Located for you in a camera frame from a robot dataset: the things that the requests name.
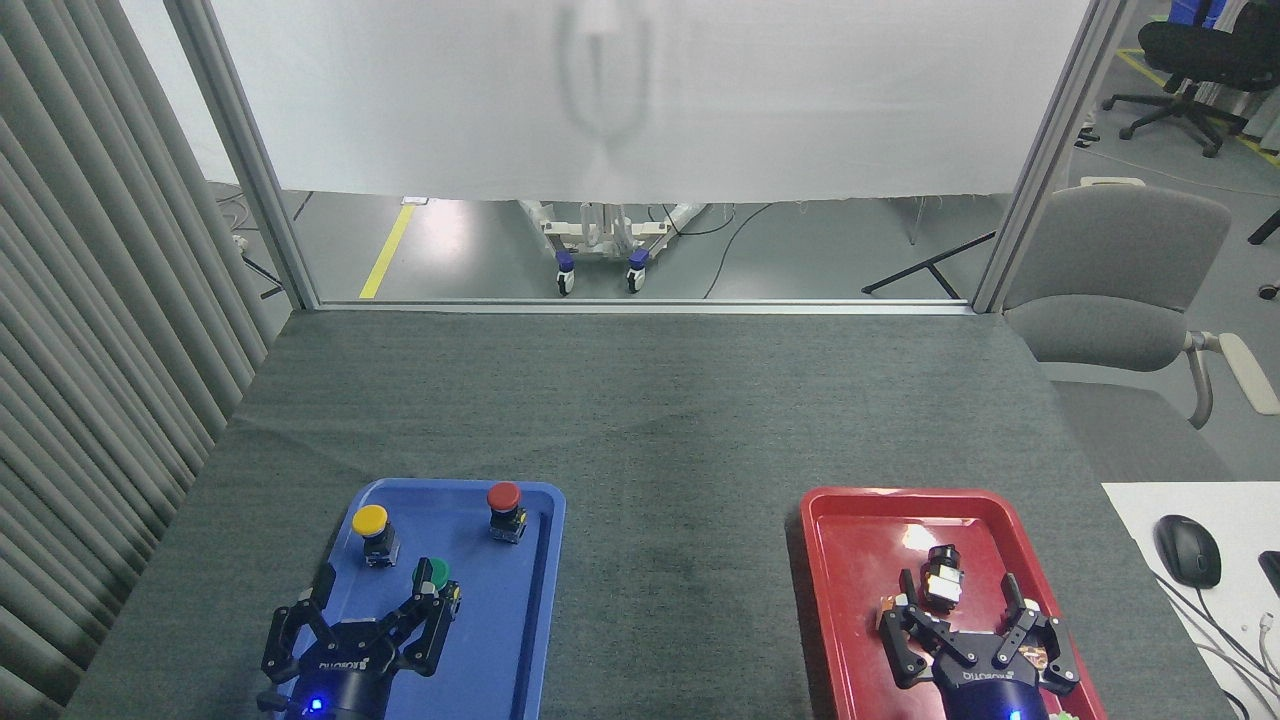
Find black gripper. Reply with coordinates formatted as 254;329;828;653
261;562;463;720
878;567;1082;720

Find green push button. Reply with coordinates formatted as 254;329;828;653
414;557;464;617

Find yellow push button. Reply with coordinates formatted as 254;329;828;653
351;503;402;569

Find red push button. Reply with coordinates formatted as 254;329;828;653
485;481;529;545

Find blue plastic tray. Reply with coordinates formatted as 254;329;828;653
265;477;568;720

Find red plastic tray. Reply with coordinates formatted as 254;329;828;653
799;486;1110;720

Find black computer mouse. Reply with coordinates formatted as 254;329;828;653
1153;514;1224;590

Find white side desk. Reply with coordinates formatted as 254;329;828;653
1101;481;1280;720

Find dark grey table cloth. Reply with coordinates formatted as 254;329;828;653
62;308;1236;720

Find black stand leg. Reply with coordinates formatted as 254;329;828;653
861;230;999;300

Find yellow floor tape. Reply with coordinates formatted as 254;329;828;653
358;203;416;301

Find grey pleated curtain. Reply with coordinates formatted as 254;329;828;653
0;0;274;720

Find grey padded chair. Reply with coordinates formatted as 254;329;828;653
1002;184;1280;431

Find white stand on wheels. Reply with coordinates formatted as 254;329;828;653
518;199;710;298

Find white hanging cloth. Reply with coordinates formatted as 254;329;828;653
118;0;1097;207

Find black office chair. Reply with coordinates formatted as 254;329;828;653
1101;0;1280;159

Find black and white switch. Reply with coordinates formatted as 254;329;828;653
919;544;967;614

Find black mouse cable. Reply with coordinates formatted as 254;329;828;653
1150;570;1280;701

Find silver frame crossbar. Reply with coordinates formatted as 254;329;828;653
314;297;977;317

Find black floor cable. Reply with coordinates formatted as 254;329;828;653
702;202;774;300

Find silver frame post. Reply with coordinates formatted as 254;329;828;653
971;0;1137;315
164;0;322;312

